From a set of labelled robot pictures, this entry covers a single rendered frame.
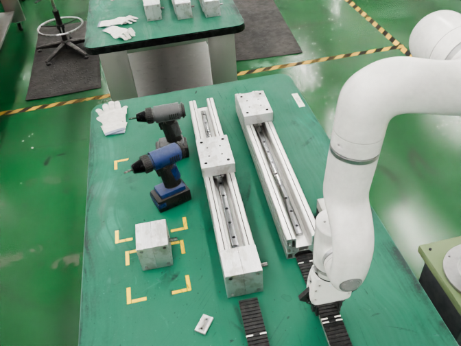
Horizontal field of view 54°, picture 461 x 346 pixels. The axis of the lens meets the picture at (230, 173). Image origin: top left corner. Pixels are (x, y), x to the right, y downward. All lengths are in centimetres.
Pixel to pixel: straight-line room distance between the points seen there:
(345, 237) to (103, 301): 73
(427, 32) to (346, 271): 45
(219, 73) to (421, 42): 217
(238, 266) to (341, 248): 40
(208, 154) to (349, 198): 74
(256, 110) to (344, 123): 95
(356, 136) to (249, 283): 60
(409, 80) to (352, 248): 33
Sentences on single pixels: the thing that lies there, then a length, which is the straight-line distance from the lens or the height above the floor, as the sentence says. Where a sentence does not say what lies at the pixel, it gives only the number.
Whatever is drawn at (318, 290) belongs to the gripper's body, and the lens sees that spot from 111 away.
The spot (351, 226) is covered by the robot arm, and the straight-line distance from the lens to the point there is 89.
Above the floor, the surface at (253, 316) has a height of 81.
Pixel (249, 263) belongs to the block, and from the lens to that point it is 122.
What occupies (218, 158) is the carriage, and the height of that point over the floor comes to 90.
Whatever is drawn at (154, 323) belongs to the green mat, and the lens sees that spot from 127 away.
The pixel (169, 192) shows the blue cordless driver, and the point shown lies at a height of 85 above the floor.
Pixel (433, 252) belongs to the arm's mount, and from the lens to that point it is 140.
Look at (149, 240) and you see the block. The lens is 132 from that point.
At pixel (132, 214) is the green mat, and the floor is 78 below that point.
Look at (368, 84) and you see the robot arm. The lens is 76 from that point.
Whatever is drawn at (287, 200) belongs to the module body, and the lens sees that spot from 143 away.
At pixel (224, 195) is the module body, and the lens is 145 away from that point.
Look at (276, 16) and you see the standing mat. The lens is 479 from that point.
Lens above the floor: 184
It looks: 41 degrees down
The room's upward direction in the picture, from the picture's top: 6 degrees counter-clockwise
